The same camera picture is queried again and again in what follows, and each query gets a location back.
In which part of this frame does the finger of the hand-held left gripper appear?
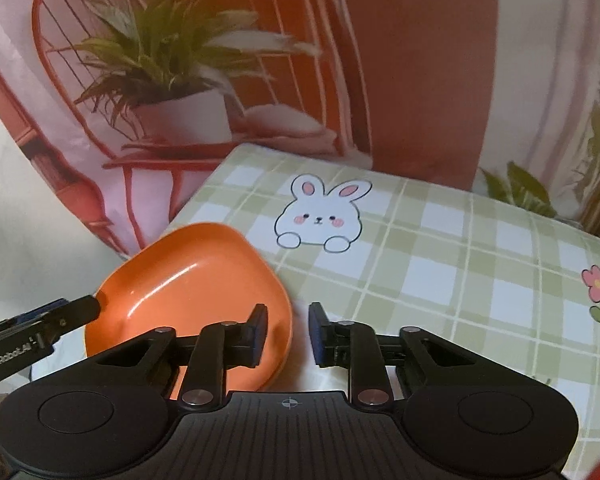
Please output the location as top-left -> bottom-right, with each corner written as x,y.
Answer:
39,295 -> 105,343

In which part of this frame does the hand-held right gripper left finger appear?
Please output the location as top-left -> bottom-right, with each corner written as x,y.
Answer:
87,304 -> 270,407

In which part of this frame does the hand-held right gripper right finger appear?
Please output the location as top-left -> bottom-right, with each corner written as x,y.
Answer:
307,302 -> 487,407

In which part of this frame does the orange plate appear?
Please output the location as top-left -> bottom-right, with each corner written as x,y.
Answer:
83,222 -> 295,394

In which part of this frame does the green checked rabbit tablecloth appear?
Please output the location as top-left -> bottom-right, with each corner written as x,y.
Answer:
157,143 -> 600,473

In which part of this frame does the printed chair and plant backdrop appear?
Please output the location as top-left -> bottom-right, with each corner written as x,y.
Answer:
0,0 -> 600,256

